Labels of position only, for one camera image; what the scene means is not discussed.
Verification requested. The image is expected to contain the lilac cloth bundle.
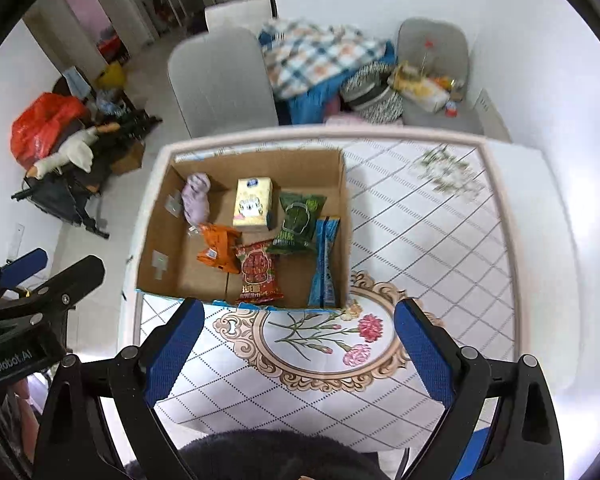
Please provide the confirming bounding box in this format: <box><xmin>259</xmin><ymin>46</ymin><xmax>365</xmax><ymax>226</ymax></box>
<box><xmin>182</xmin><ymin>172</ymin><xmax>211</xmax><ymax>226</ymax></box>

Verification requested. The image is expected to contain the plaid blanket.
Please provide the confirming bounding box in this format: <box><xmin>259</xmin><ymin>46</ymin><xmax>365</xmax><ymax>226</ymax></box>
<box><xmin>259</xmin><ymin>18</ymin><xmax>387</xmax><ymax>100</ymax></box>

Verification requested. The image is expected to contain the blue yellow long packet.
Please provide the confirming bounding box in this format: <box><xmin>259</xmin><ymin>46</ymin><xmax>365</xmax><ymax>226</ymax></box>
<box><xmin>308</xmin><ymin>217</ymin><xmax>340</xmax><ymax>309</ymax></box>

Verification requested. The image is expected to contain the green jacket snack packet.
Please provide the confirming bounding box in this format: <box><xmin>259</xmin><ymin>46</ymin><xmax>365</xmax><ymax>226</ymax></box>
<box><xmin>266</xmin><ymin>192</ymin><xmax>327</xmax><ymax>255</ymax></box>

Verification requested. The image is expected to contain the orange snack packet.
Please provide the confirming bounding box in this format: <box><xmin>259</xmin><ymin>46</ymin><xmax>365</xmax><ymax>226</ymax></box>
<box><xmin>197</xmin><ymin>223</ymin><xmax>242</xmax><ymax>274</ymax></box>

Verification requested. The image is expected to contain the yellow bear tissue pack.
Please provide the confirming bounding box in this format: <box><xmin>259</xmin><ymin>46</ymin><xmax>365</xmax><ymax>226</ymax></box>
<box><xmin>233</xmin><ymin>177</ymin><xmax>274</xmax><ymax>232</ymax></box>

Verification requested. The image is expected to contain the grey armchair with clutter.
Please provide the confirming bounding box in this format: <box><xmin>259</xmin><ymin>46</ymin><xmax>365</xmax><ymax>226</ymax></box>
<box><xmin>396</xmin><ymin>18</ymin><xmax>483</xmax><ymax>136</ymax></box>

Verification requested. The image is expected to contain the yellow bag on floor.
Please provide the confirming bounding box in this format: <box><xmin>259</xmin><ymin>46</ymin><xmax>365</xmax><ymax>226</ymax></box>
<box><xmin>95</xmin><ymin>61</ymin><xmax>128</xmax><ymax>90</ymax></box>

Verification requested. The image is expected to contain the grey chair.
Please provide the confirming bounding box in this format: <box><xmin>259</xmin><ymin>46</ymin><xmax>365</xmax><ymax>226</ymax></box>
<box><xmin>168</xmin><ymin>27</ymin><xmax>278</xmax><ymax>138</ymax></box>

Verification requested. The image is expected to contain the white goose plush toy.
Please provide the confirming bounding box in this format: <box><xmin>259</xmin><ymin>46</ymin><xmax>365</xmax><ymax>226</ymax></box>
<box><xmin>26</xmin><ymin>122</ymin><xmax>129</xmax><ymax>180</ymax></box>

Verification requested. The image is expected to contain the red plastic bag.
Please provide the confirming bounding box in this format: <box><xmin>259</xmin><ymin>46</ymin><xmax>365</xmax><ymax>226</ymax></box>
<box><xmin>10</xmin><ymin>92</ymin><xmax>91</xmax><ymax>170</ymax></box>

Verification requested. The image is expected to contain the red jacket snack packet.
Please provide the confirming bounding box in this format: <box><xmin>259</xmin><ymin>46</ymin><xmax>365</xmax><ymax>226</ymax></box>
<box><xmin>236</xmin><ymin>240</ymin><xmax>284</xmax><ymax>304</ymax></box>

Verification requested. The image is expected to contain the brown cardboard box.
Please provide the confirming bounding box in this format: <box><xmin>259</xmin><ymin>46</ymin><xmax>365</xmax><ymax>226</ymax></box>
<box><xmin>135</xmin><ymin>148</ymin><xmax>351</xmax><ymax>311</ymax></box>

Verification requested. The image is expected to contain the black white striped cushion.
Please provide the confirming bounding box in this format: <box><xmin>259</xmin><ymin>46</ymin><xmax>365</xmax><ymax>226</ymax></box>
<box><xmin>339</xmin><ymin>62</ymin><xmax>403</xmax><ymax>125</ymax></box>

